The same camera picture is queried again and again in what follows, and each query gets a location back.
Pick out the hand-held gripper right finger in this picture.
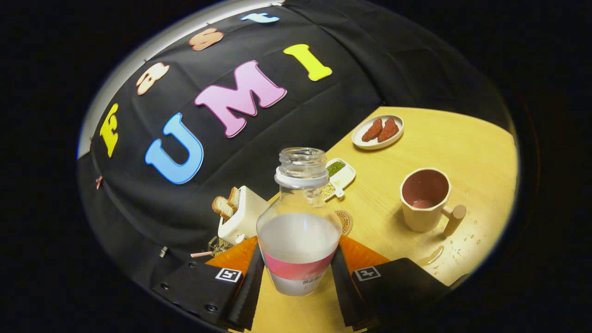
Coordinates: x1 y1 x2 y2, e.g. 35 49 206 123
331 235 451 331

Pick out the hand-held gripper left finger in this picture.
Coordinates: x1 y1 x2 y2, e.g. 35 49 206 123
152 236 266 331

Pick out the round wooden coaster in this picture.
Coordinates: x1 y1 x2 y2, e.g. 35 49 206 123
334 210 354 236

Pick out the clear juice bottle red label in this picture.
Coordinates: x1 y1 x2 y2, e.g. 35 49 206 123
256 147 343 297

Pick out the beige cup wooden handle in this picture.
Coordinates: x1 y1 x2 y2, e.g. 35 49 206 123
400 167 468 237

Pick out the white toaster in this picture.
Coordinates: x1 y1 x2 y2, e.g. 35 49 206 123
217 186 270 246

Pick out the white divided bean dish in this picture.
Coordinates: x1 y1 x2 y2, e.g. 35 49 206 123
321 158 357 202

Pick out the white round plate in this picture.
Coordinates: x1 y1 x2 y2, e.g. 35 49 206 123
351 115 405 150

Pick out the red meat piece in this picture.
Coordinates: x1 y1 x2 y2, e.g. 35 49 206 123
362 118 383 142
378 118 400 142

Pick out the wooden table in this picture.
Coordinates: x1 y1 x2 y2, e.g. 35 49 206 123
231 106 518 333

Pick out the wire mesh basket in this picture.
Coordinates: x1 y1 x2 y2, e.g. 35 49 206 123
208 236 232 257

